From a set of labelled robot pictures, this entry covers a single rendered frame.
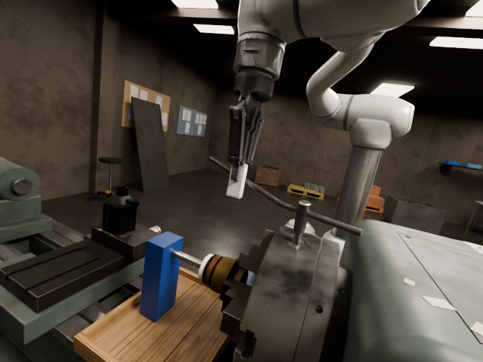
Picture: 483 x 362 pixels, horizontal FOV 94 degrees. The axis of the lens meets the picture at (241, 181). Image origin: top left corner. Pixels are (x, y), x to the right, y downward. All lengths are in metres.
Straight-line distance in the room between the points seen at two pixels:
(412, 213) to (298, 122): 4.17
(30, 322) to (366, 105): 1.10
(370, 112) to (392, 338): 0.70
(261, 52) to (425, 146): 8.27
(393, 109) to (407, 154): 7.56
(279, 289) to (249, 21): 0.45
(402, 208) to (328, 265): 5.61
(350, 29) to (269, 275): 0.41
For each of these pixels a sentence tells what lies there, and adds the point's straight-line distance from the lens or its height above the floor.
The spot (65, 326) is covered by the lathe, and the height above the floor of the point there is 0.86.
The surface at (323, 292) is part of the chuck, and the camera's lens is 0.41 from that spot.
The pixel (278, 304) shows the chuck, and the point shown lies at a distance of 0.41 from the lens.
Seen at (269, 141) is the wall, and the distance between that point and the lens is 8.01.
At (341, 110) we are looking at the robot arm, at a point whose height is 1.57.
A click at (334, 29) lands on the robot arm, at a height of 1.60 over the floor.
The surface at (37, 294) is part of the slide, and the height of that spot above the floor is 0.97.
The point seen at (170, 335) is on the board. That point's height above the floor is 0.89.
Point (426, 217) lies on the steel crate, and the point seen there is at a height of 0.43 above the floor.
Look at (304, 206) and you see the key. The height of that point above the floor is 1.31.
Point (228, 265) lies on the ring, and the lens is 0.56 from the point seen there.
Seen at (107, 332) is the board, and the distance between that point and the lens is 0.75.
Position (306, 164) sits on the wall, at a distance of 7.93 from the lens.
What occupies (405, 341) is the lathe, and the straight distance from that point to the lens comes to 0.32.
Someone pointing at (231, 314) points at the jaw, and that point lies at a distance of 0.45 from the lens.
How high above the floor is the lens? 1.41
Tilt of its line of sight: 11 degrees down
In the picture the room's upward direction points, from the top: 10 degrees clockwise
